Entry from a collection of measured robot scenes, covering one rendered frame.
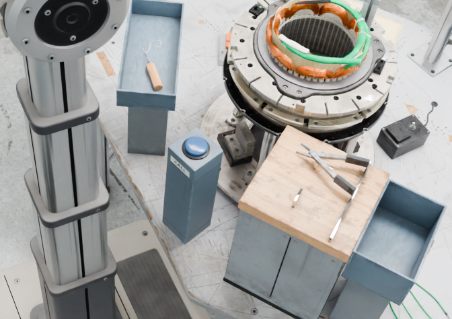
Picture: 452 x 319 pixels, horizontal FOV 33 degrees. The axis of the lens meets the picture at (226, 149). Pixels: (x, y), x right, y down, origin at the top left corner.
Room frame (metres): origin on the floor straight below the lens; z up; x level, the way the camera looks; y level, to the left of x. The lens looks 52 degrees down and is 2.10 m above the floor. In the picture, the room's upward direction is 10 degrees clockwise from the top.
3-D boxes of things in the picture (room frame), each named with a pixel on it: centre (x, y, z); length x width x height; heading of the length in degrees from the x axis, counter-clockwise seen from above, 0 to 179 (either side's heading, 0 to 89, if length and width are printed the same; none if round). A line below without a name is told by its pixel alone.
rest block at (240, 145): (1.00, -0.02, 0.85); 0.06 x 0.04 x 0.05; 31
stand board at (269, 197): (0.76, -0.16, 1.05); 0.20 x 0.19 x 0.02; 70
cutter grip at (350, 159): (0.81, -0.22, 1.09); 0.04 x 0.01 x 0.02; 86
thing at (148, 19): (1.02, 0.17, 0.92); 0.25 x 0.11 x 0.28; 7
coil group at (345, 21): (1.12, -0.16, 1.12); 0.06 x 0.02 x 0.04; 75
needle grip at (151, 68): (0.97, 0.16, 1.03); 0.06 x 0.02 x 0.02; 28
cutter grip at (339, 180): (0.76, -0.20, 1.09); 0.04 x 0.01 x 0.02; 56
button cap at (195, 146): (0.82, 0.05, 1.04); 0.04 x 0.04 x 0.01
